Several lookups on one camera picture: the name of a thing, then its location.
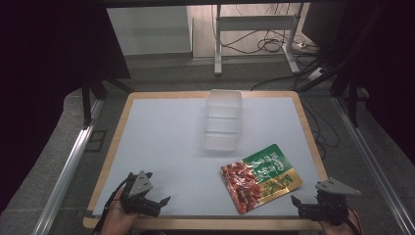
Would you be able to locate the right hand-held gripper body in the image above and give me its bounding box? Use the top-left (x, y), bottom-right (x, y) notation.
top-left (314, 176), bottom-right (362, 226)

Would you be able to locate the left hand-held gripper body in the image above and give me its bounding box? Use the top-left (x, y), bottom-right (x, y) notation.
top-left (120, 169), bottom-right (154, 215)

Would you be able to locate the person's right hand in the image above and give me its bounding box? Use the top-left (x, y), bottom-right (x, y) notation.
top-left (318, 211), bottom-right (359, 235)

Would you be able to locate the person's left hand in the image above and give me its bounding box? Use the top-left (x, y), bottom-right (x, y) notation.
top-left (99, 186), bottom-right (141, 235)

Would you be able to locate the red and green snack packet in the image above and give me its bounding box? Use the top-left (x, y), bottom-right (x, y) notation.
top-left (220, 143), bottom-right (303, 215)

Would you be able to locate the dark floor plate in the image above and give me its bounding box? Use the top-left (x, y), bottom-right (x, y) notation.
top-left (85, 129), bottom-right (108, 154)

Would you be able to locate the clear plastic container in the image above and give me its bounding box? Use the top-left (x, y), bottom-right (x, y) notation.
top-left (202, 88), bottom-right (244, 152)

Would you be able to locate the black metal stand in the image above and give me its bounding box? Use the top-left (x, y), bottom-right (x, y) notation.
top-left (298, 58), bottom-right (370, 129)
top-left (80, 76), bottom-right (135, 129)

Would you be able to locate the white power strip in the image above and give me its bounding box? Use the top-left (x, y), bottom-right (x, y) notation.
top-left (306, 67), bottom-right (328, 82)

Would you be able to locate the white panel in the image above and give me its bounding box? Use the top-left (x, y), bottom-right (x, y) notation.
top-left (106, 5), bottom-right (194, 57)

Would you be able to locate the red and black gripper cable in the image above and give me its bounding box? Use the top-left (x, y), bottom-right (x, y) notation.
top-left (345, 205), bottom-right (364, 235)

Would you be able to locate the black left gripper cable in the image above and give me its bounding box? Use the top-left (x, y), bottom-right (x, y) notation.
top-left (92, 180), bottom-right (129, 235)

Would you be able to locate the aluminium rail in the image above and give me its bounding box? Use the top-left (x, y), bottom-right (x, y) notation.
top-left (31, 97), bottom-right (106, 235)
top-left (332, 96), bottom-right (415, 235)

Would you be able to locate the thin black looped cable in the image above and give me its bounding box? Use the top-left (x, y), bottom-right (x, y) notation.
top-left (301, 96), bottom-right (341, 161)

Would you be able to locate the black floor cable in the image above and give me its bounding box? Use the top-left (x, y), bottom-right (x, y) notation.
top-left (250, 74), bottom-right (297, 92)

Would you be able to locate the tangle of black floor cables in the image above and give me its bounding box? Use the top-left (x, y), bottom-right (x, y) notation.
top-left (211, 3), bottom-right (319, 56)

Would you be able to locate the white metal desk frame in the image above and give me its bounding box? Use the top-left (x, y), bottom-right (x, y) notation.
top-left (212, 3), bottom-right (306, 76)

